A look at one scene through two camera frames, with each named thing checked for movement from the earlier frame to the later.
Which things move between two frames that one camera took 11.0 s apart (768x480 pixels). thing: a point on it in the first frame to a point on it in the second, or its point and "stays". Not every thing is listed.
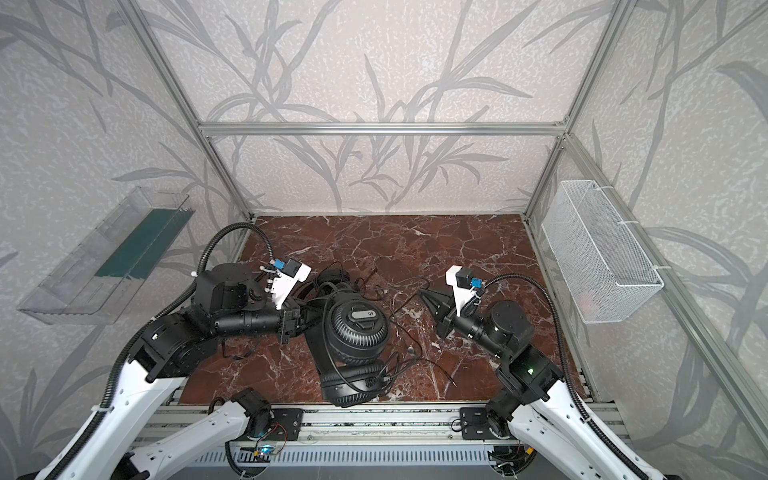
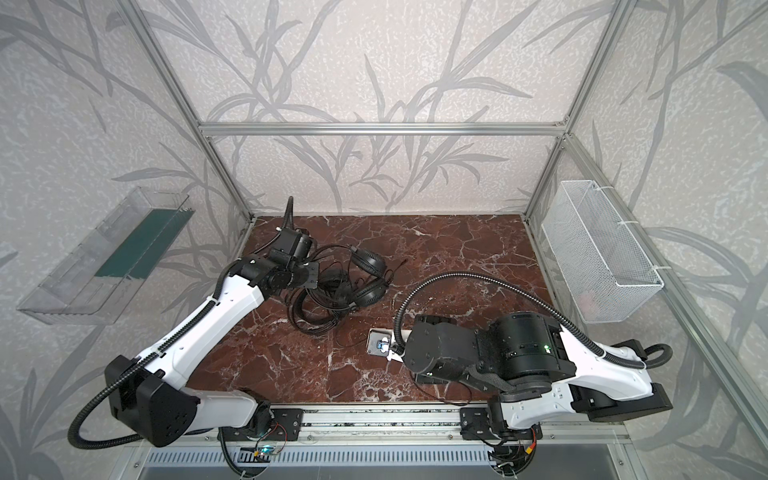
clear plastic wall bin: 95,283 stays
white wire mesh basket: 602,266 stays
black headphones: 347,337 to 366,272
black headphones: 331,284 stays
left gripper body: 288,324 to 308,276
